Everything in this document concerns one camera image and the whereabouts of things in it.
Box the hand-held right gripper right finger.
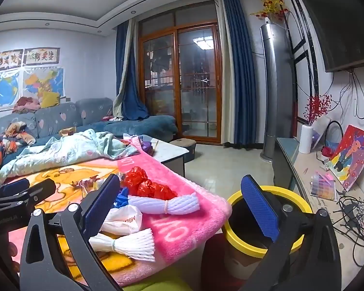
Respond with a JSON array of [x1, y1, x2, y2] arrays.
[[240, 175, 342, 291]]

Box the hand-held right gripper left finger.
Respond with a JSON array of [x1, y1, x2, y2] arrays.
[[20, 174, 123, 291]]

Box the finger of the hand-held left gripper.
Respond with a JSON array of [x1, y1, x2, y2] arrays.
[[0, 178, 30, 201], [0, 178, 57, 216]]

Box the blue rubber glove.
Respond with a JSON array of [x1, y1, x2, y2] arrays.
[[114, 188, 131, 210]]

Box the dark red candy wrapper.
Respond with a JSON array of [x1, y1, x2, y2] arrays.
[[70, 176, 101, 189]]

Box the white plastic bag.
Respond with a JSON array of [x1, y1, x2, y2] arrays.
[[99, 204, 143, 235]]

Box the yellow-rimmed trash bin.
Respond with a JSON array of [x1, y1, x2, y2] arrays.
[[200, 186, 310, 282]]

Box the red plastic bag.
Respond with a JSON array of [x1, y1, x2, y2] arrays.
[[123, 167, 178, 201]]

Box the white foam fruit net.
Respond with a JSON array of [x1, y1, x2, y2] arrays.
[[127, 192, 201, 216], [88, 229, 156, 263]]

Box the person's left hand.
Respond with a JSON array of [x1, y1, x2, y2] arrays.
[[8, 239, 20, 276]]

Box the light blue cartoon quilt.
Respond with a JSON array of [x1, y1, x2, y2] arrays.
[[0, 129, 140, 185]]

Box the orange patterned cloth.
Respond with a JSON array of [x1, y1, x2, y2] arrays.
[[0, 121, 37, 167]]

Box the grey television cabinet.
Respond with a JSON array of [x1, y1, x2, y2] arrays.
[[273, 137, 364, 291]]

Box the pastel bead box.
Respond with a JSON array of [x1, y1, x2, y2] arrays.
[[310, 171, 337, 201]]

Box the purple bag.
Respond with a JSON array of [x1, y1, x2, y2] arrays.
[[141, 135, 157, 152]]

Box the pink printed blanket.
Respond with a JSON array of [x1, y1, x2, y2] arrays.
[[0, 136, 232, 288]]

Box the blue heart-patterned sofa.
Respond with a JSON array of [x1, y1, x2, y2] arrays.
[[0, 97, 179, 173]]

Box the white-topped coffee table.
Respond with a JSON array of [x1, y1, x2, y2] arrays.
[[140, 133, 190, 176]]

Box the pink clothes pile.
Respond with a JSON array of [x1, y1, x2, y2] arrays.
[[13, 96, 41, 114]]

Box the white paper roll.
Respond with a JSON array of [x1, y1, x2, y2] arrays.
[[299, 124, 314, 154]]

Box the yellow pillow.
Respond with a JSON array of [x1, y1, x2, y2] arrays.
[[40, 91, 61, 109]]

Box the dark low stool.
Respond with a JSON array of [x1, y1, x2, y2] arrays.
[[169, 138, 197, 163]]

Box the world map poster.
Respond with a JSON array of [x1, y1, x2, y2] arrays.
[[0, 72, 20, 113]]

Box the black round hoop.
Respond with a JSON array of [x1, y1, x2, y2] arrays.
[[324, 121, 344, 152]]

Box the colourful canvas painting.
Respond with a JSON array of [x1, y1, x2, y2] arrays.
[[326, 124, 364, 192]]

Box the blue curtain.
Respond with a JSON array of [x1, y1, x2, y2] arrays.
[[115, 21, 149, 121], [223, 0, 258, 146]]

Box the country map poster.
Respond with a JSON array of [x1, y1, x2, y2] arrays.
[[23, 67, 66, 97]]

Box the silver tower air conditioner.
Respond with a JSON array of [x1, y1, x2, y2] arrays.
[[259, 23, 295, 161]]

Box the red berry branches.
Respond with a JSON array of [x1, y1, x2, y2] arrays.
[[303, 95, 332, 126]]

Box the beige curtain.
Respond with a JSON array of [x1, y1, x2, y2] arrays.
[[217, 0, 235, 144], [113, 18, 139, 119]]

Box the framed embroidery picture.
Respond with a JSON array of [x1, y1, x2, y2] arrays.
[[24, 48, 60, 66], [0, 50, 24, 73]]

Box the wooden sliding glass door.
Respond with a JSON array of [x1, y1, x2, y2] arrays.
[[139, 26, 223, 144]]

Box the yellow artificial flowers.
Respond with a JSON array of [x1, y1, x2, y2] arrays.
[[250, 0, 289, 22]]

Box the black television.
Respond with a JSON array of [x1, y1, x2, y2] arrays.
[[297, 0, 364, 73]]

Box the tangled black cables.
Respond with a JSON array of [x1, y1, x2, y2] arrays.
[[335, 192, 364, 267]]

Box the white picture frame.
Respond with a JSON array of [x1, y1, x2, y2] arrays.
[[311, 117, 331, 150]]

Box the hanging black wall cables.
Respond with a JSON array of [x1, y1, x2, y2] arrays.
[[337, 67, 364, 119]]

